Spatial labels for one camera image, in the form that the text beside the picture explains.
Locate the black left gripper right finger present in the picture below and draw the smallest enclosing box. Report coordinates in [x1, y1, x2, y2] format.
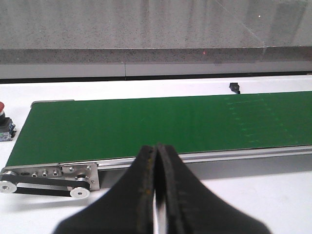
[157, 144, 270, 234]

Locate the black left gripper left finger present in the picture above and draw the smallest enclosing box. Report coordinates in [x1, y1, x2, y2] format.
[54, 146, 156, 234]

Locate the red push button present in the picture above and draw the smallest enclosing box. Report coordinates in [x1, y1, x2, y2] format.
[0, 102, 16, 142]

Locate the small silver motor pulley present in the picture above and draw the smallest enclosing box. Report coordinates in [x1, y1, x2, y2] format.
[70, 174, 90, 199]

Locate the black drive belt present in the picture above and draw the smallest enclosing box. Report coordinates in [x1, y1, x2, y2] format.
[2, 175, 85, 197]

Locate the green conveyor belt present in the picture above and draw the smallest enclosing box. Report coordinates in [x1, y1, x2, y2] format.
[7, 92, 312, 166]

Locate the silver drive pulley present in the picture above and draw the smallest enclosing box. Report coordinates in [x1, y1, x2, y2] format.
[0, 171, 18, 194]

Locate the steel far-side end plate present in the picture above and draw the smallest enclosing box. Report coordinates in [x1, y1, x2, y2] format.
[30, 99, 75, 108]

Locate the grey stone shelf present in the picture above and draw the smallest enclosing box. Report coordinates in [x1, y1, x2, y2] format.
[0, 0, 312, 79]

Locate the steel conveyor support bracket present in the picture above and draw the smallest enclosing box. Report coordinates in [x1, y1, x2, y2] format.
[60, 161, 100, 191]

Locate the aluminium conveyor frame rail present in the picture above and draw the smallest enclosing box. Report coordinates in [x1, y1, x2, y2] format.
[97, 145, 312, 170]

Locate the black sensor with cable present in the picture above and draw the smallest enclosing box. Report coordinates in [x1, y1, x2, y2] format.
[229, 82, 240, 94]

